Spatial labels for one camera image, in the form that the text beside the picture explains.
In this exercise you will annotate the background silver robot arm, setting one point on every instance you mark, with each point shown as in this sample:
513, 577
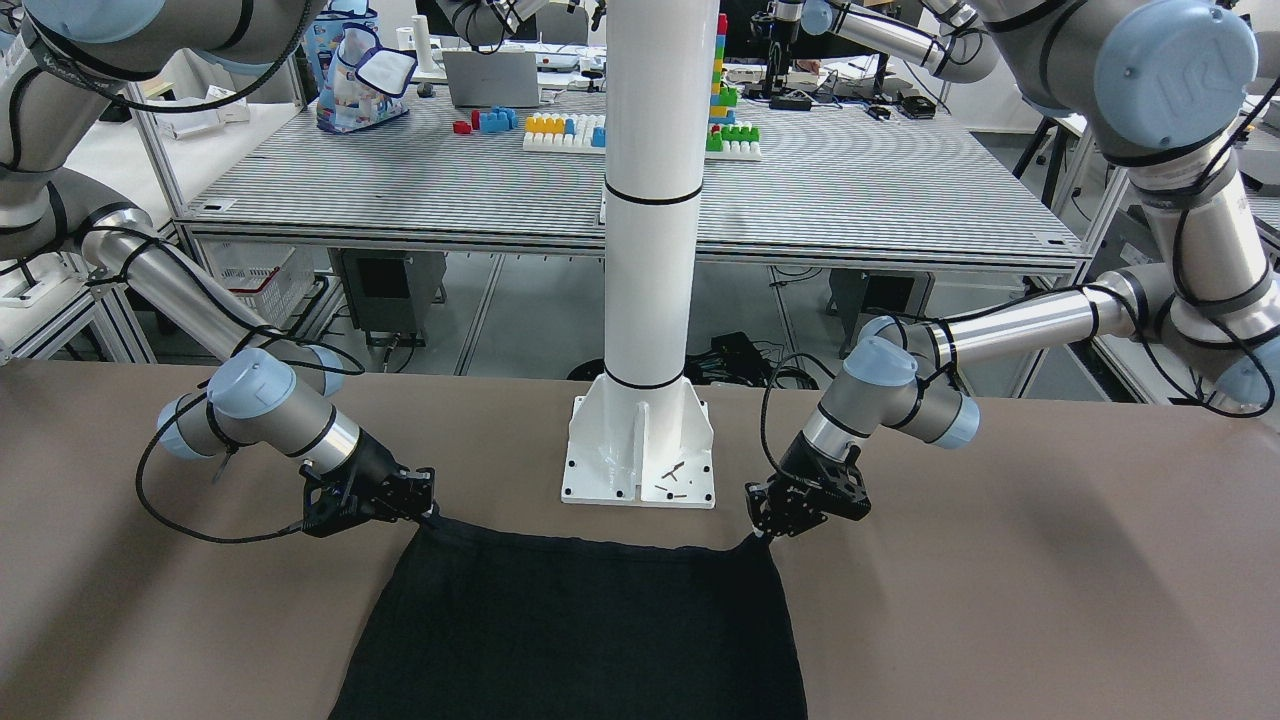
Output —
961, 52

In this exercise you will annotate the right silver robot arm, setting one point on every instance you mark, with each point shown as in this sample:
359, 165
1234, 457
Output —
65, 66

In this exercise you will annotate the silver laptop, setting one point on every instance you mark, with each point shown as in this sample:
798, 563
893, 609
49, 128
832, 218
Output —
505, 79

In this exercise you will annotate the black t-shirt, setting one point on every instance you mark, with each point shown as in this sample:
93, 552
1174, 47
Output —
480, 624

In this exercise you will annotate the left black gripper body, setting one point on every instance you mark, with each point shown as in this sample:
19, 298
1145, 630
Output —
800, 461

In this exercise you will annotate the blue white plastic bag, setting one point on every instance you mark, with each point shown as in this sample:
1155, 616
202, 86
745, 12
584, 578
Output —
361, 82

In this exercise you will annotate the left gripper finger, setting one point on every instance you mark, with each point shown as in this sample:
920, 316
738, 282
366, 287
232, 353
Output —
764, 535

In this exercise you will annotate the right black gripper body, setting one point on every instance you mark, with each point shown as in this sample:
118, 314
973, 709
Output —
372, 464

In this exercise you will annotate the white block baseplate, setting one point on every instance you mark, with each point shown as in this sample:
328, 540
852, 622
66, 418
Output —
734, 142
559, 132

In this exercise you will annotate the white mounting pillar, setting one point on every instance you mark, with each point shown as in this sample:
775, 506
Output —
641, 435

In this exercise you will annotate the aluminium frame striped table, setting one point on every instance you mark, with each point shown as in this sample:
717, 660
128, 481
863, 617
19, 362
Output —
824, 189

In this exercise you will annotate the grey control box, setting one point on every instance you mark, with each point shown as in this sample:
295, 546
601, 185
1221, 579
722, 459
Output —
857, 295
389, 292

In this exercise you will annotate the white plastic basket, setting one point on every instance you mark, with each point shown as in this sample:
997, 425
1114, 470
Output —
269, 278

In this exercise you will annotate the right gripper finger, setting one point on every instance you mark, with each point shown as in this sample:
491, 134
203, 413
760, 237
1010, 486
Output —
429, 517

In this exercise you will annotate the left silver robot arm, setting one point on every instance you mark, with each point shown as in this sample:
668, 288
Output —
1173, 255

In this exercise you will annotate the blue toy block pile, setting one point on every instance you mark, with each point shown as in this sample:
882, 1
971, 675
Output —
487, 122

